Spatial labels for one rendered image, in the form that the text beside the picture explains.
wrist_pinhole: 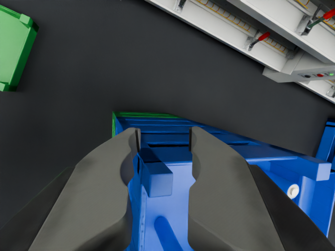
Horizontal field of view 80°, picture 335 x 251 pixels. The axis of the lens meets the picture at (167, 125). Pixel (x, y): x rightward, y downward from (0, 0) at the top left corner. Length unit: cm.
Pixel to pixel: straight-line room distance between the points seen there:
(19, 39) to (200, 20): 53
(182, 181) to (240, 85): 67
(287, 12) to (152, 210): 53
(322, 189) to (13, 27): 96
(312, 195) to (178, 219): 51
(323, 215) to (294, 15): 52
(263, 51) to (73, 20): 63
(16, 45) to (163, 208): 62
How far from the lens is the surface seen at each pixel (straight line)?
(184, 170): 25
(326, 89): 107
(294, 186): 27
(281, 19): 61
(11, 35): 75
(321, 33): 69
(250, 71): 92
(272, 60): 85
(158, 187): 16
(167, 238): 24
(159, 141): 27
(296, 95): 110
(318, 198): 72
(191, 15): 70
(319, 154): 126
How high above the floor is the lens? 70
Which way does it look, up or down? 70 degrees down
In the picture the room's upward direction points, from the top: 116 degrees clockwise
